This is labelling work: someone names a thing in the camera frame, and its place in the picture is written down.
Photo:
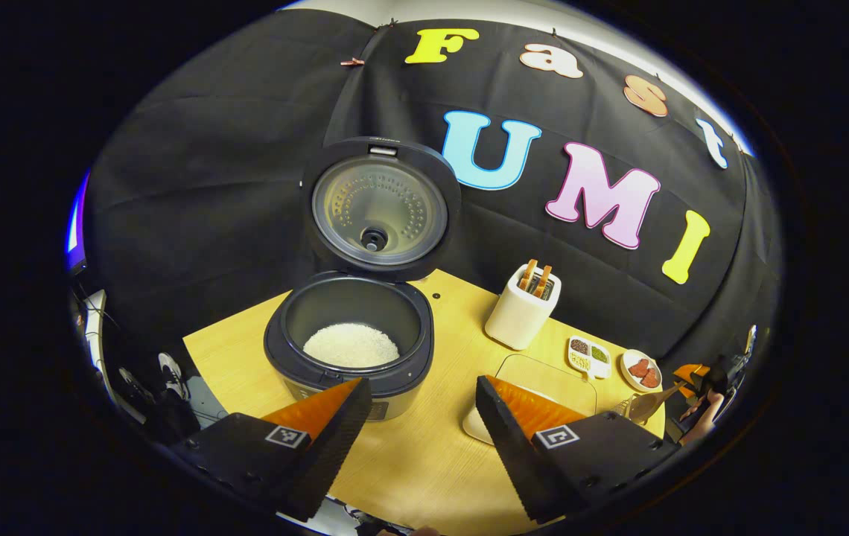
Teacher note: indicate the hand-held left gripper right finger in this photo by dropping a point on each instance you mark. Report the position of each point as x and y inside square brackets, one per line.
[506, 439]

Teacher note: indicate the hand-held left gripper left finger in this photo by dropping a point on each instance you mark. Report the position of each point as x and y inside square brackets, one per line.
[335, 432]

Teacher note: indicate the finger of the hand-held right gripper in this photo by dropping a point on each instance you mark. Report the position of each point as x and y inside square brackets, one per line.
[689, 372]

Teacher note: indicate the wooden spoon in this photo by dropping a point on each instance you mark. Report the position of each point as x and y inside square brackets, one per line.
[648, 406]

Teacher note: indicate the clear box with rice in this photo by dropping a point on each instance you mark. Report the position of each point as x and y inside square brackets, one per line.
[544, 372]

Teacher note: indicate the white rice layer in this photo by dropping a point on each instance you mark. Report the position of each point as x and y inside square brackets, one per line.
[350, 346]

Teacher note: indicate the dark grey rice cooker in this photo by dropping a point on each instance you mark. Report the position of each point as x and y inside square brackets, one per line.
[383, 171]

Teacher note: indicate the red meat piece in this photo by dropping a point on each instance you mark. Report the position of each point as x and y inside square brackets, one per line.
[640, 368]
[651, 378]

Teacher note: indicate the white round plate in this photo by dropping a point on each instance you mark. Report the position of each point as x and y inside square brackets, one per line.
[627, 380]

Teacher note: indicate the white divided dish with beans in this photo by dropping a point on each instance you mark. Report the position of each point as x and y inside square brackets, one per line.
[588, 357]

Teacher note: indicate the white toaster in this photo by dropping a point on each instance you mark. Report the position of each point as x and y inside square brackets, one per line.
[517, 320]

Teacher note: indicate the toast slice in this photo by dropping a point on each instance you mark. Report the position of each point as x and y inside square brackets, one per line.
[543, 282]
[527, 275]

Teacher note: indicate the white sneaker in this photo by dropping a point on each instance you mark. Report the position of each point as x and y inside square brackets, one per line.
[173, 376]

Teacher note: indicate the lit monitor screen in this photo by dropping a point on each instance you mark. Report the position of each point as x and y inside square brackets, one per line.
[76, 223]

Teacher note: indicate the pink clip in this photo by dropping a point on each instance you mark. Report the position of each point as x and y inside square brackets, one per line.
[352, 62]

